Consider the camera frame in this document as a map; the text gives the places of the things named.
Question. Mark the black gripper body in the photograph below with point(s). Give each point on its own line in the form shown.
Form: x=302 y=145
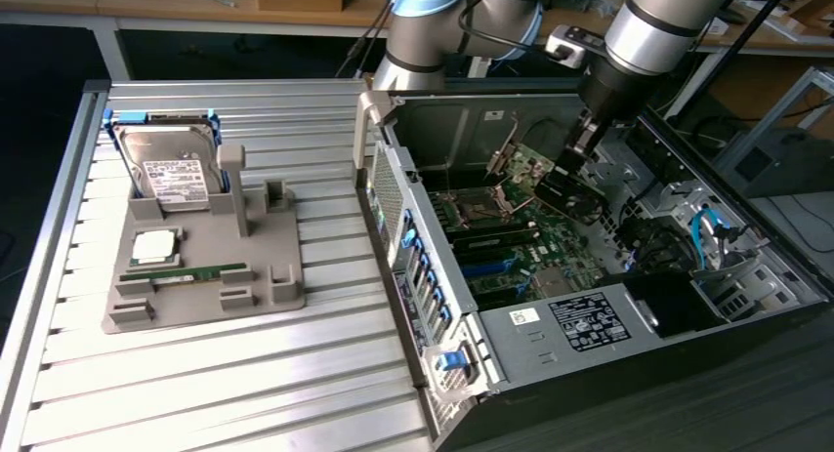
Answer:
x=616 y=95

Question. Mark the green graphics card black fan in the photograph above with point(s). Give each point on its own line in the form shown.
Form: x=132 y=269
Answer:
x=573 y=198

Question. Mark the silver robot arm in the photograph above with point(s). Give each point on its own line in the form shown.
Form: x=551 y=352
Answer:
x=430 y=32

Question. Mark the metal drive cage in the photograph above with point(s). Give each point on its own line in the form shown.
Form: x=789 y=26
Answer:
x=629 y=178

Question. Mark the metal socket cover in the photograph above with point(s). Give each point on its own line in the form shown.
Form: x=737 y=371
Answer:
x=515 y=194

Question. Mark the CPU socket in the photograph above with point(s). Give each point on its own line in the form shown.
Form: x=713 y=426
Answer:
x=479 y=209

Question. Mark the white box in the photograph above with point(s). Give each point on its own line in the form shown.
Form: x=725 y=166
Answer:
x=717 y=28

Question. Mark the green motherboard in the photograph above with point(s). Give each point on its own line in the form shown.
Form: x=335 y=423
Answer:
x=567 y=257

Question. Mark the RAM slot white clips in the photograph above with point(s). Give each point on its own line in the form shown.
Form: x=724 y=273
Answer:
x=499 y=249
x=494 y=238

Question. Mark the black monitor stand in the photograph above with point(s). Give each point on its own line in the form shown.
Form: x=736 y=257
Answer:
x=733 y=13

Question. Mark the black expansion slot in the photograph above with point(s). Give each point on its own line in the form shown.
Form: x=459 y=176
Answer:
x=489 y=260

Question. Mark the grey chipset heatsink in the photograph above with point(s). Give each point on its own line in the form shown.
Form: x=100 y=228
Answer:
x=554 y=282

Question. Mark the blue expansion slot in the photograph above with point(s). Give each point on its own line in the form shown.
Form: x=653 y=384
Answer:
x=491 y=270

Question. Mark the black pole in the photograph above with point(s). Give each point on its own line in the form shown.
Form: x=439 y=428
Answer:
x=761 y=15

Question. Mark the dark computer box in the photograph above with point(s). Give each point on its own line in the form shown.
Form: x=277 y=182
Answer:
x=782 y=164

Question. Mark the blue slot clip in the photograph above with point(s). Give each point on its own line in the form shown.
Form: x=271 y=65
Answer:
x=410 y=235
x=429 y=280
x=446 y=319
x=421 y=260
x=437 y=299

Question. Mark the grey power supply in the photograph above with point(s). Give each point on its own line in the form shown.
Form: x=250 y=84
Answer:
x=586 y=320

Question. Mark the brown cardboard piece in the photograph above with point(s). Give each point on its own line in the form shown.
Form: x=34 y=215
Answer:
x=814 y=12

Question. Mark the blue case latch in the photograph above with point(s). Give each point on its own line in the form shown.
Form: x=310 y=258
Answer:
x=451 y=362

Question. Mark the open black PC case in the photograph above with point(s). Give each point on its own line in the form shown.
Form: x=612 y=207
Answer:
x=717 y=374

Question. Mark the hard disk blue carrier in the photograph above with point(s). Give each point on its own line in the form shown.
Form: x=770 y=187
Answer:
x=170 y=154

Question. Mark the green RAM stick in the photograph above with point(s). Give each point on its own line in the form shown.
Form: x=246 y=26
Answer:
x=195 y=273

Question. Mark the grey parts rack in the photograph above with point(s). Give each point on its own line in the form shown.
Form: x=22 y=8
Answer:
x=195 y=300

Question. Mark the silver CPU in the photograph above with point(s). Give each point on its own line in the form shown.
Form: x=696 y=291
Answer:
x=154 y=247

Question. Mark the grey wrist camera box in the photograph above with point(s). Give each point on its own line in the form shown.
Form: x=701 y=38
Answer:
x=573 y=42

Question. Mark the wooden desk white frame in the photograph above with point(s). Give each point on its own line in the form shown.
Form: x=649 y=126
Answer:
x=130 y=3
x=776 y=42

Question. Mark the aluminium frame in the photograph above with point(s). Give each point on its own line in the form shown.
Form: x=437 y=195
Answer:
x=812 y=91

